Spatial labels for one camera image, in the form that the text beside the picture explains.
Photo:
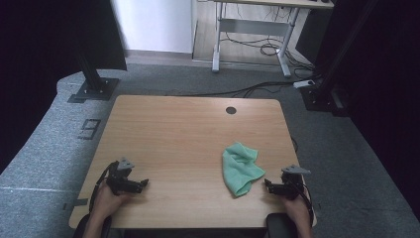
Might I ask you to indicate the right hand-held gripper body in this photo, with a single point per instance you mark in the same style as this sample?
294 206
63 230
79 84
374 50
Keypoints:
292 183

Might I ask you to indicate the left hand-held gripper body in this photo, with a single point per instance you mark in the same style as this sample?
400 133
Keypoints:
120 181

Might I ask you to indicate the green cloth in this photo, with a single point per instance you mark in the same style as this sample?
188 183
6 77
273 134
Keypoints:
241 170

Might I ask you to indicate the person's left hand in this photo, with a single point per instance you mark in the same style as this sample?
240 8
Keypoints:
110 201

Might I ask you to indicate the person's right hand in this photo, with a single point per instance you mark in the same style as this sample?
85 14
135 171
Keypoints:
298 210

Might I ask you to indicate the black chair armrest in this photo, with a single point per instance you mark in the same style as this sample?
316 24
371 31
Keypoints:
109 228
280 226

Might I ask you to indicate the grey tape strip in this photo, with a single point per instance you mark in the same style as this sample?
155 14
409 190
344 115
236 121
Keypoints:
77 202

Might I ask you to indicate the dark round table grommet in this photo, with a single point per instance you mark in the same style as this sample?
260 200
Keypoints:
231 110

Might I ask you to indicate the black metal stand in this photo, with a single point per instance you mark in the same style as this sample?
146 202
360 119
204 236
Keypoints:
94 86
322 94

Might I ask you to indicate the white power strip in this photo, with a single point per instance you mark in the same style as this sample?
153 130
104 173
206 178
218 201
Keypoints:
303 83

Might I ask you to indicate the black curtain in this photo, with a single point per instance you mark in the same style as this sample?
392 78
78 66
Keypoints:
39 66
389 99

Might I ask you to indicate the black box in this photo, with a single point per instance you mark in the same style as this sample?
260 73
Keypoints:
308 36

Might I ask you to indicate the white cabinet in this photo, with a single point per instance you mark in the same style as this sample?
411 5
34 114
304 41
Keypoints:
155 24

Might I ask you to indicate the white desk frame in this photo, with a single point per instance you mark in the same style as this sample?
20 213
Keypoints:
251 27

